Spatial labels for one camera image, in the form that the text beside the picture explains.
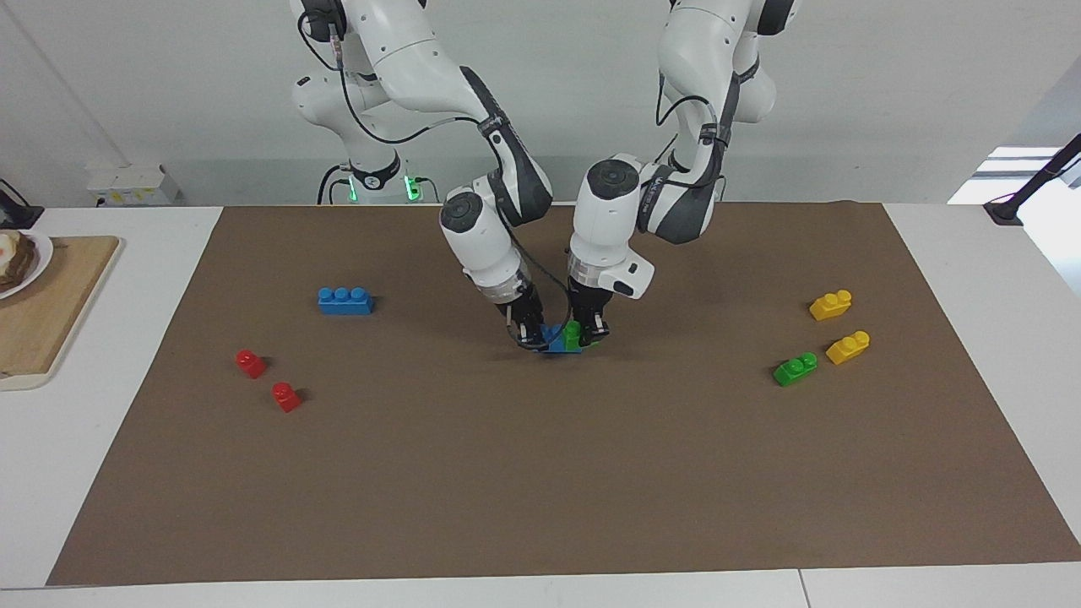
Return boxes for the blue three-stud toy brick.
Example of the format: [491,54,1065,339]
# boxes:
[318,287,374,316]
[539,325,585,356]

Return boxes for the brown paper table mat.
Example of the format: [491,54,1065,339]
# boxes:
[46,203,1081,586]

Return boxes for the yellow two-stud toy brick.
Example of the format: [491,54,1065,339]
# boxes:
[808,290,853,322]
[825,330,871,366]

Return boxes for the white socket box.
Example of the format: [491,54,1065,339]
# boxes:
[87,163,182,207]

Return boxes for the wooden cutting board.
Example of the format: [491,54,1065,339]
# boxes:
[0,236,122,391]

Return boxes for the white plate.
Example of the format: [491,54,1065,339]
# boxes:
[0,230,54,300]

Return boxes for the toast with egg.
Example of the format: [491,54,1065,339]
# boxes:
[0,232,39,292]

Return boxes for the black device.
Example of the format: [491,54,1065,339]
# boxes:
[0,179,45,231]

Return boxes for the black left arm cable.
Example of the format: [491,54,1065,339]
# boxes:
[655,72,729,174]

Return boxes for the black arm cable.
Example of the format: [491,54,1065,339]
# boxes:
[655,72,729,174]
[297,8,577,351]

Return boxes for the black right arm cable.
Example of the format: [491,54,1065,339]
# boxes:
[297,8,577,351]

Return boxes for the black right base cables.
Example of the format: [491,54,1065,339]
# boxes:
[317,162,440,205]

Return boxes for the black camera stand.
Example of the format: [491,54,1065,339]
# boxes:
[984,133,1081,226]

